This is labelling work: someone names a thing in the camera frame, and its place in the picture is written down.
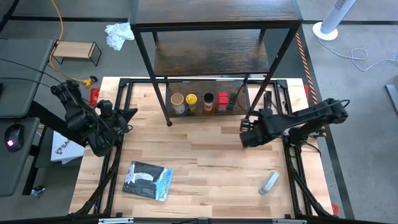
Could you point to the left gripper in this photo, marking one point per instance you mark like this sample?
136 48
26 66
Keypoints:
109 119

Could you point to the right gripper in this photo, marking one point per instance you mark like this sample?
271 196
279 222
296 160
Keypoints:
267 129

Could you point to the dark green spice tin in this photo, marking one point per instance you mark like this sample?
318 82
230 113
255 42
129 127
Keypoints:
232 102

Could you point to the red-lidded spice container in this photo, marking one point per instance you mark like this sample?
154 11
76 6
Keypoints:
222 101

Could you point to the large jar tan lid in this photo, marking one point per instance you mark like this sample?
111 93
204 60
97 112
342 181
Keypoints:
178 103

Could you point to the dark spice jar yellow lid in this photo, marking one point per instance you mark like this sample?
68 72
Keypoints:
191 102

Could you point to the black-framed wooden shelf unit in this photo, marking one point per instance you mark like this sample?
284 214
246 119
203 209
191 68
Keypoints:
214 9

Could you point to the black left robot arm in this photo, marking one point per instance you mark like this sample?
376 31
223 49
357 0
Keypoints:
74 118

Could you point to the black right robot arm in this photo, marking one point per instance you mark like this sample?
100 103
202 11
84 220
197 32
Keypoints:
317 116

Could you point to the black stapler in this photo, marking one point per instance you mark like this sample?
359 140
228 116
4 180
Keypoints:
268 99

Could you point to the red clamp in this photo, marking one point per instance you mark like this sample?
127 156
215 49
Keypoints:
94 95
335 209
306 91

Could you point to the Yellowstone picture book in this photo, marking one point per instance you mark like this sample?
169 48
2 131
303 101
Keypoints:
146 182

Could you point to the grey stapler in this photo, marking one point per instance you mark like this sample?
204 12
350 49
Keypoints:
269 183

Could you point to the white printed bag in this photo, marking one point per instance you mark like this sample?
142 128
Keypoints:
63 152

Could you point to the crumpled white cloth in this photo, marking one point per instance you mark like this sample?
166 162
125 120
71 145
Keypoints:
118 34

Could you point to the aluminium profile bar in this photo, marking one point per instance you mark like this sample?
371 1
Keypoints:
115 221
289 221

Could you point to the black computer mouse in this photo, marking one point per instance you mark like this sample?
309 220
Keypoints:
14 137

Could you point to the small black silver clamp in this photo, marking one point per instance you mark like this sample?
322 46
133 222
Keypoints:
37 191

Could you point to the grey desk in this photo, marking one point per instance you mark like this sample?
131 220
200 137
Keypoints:
18 77

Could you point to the white tower fan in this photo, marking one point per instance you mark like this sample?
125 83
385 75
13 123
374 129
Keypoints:
334 18

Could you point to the grey metal bar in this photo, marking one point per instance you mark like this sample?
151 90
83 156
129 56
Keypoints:
392 98

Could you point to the black table frame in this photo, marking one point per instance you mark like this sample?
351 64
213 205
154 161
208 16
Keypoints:
109 174

